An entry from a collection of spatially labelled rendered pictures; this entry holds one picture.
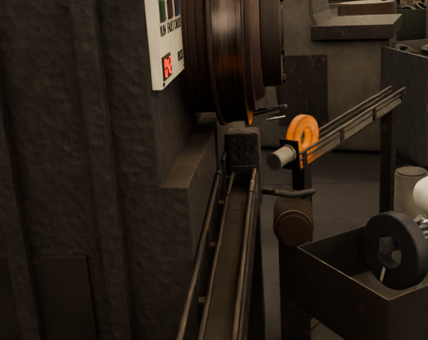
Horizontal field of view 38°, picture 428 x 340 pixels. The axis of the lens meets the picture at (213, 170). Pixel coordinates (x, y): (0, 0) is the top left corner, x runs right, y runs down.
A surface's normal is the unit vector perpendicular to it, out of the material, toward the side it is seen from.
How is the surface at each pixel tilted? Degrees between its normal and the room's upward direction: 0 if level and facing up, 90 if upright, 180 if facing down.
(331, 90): 90
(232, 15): 75
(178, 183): 0
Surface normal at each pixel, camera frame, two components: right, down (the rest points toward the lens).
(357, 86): -0.35, 0.31
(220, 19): -0.12, 0.10
